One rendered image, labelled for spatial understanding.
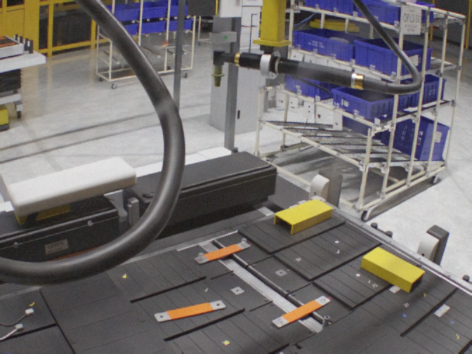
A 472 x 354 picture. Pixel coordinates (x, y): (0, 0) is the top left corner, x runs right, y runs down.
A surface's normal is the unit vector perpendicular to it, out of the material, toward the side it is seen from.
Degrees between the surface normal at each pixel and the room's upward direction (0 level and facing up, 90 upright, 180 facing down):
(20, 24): 90
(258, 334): 0
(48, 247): 90
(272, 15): 90
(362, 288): 0
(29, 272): 46
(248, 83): 90
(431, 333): 0
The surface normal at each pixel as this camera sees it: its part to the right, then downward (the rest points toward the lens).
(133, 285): 0.06, -0.90
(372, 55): -0.77, 0.30
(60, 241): 0.61, 0.37
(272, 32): -0.44, 0.36
